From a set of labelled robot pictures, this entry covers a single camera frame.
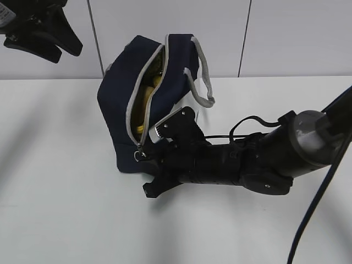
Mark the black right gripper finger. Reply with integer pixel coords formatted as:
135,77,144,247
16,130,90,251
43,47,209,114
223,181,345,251
142,177,180,198
135,155,163,176

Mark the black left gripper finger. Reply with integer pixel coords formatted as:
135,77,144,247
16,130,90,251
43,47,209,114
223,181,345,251
46,6,83,57
4,31,62,63

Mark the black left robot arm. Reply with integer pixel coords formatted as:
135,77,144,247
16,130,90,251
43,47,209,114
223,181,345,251
1,1,83,63

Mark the navy insulated lunch bag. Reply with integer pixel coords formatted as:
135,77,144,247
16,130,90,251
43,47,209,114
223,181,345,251
97,34,215,173

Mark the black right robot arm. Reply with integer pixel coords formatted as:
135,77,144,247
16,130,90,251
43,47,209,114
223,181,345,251
143,107,351,198

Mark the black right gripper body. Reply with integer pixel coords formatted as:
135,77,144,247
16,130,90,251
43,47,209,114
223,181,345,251
136,142,209,184

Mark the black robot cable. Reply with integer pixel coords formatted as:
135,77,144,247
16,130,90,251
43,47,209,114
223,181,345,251
228,84,352,264

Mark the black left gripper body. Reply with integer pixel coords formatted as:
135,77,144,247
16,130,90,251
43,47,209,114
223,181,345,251
1,1,63,41

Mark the yellow banana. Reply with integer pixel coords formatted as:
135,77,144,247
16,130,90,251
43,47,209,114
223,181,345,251
136,74,162,135

